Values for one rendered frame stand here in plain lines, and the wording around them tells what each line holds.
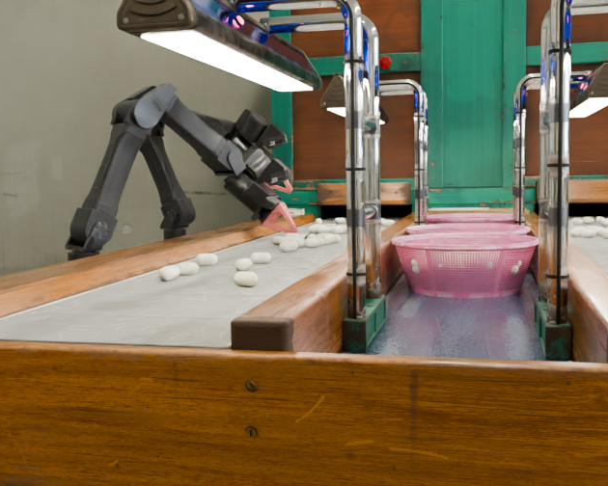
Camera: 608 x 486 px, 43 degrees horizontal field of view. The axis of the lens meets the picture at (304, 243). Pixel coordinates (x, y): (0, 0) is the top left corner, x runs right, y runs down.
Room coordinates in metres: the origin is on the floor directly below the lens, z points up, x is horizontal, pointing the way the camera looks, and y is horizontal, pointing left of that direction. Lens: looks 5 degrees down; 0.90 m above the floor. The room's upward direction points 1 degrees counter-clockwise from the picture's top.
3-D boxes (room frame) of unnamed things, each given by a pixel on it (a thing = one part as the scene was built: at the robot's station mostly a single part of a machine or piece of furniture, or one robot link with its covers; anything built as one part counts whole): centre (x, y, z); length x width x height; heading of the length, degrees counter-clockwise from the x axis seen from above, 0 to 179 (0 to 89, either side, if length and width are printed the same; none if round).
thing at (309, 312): (1.56, -0.17, 0.71); 1.81 x 0.05 x 0.11; 167
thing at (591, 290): (1.48, -0.48, 0.71); 1.81 x 0.05 x 0.11; 167
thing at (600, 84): (1.88, -0.70, 1.08); 0.62 x 0.08 x 0.07; 167
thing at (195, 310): (1.60, 0.01, 0.73); 1.81 x 0.30 x 0.02; 167
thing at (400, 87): (1.98, -0.23, 0.90); 0.20 x 0.19 x 0.45; 167
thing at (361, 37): (1.04, 0.00, 0.90); 0.20 x 0.19 x 0.45; 167
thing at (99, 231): (1.56, 0.45, 0.77); 0.09 x 0.06 x 0.06; 44
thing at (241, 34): (1.06, 0.07, 1.08); 0.62 x 0.08 x 0.07; 167
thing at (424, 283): (1.41, -0.30, 0.72); 0.27 x 0.27 x 0.10
